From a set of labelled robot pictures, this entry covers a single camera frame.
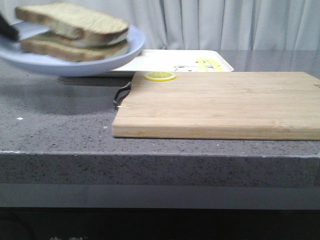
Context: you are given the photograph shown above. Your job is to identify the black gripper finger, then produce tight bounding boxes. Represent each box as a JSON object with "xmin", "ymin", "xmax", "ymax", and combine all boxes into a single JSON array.
[{"xmin": 0, "ymin": 14, "xmax": 20, "ymax": 42}]

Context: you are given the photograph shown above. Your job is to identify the light blue plate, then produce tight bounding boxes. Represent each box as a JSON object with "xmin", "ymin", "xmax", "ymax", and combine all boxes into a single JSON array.
[{"xmin": 0, "ymin": 25, "xmax": 146, "ymax": 77}]

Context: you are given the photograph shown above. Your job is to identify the bread slice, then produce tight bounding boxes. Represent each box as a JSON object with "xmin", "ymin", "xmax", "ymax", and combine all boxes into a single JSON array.
[
  {"xmin": 15, "ymin": 1, "xmax": 130, "ymax": 46},
  {"xmin": 19, "ymin": 31, "xmax": 129, "ymax": 62}
]

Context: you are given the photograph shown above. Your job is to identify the fried egg toy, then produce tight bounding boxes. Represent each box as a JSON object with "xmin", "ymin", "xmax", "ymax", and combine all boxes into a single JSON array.
[{"xmin": 72, "ymin": 29, "xmax": 129, "ymax": 47}]

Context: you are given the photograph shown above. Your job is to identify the white bear tray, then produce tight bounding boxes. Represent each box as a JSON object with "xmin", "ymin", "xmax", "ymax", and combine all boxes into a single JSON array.
[{"xmin": 101, "ymin": 49, "xmax": 234, "ymax": 77}]

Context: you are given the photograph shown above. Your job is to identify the yellow lemon slice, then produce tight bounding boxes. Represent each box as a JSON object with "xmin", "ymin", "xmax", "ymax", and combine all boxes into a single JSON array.
[{"xmin": 144, "ymin": 71, "xmax": 177, "ymax": 82}]

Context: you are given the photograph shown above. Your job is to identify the white curtain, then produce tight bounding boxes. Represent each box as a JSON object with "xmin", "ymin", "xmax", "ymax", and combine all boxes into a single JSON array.
[{"xmin": 0, "ymin": 0, "xmax": 320, "ymax": 52}]

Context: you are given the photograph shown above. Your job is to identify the wooden cutting board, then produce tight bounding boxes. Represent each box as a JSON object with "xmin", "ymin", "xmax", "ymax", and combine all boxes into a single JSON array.
[{"xmin": 112, "ymin": 71, "xmax": 320, "ymax": 141}]

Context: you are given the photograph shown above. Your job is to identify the metal cutting board handle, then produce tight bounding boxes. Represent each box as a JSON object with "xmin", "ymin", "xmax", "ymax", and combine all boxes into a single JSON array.
[{"xmin": 113, "ymin": 81, "xmax": 132, "ymax": 108}]

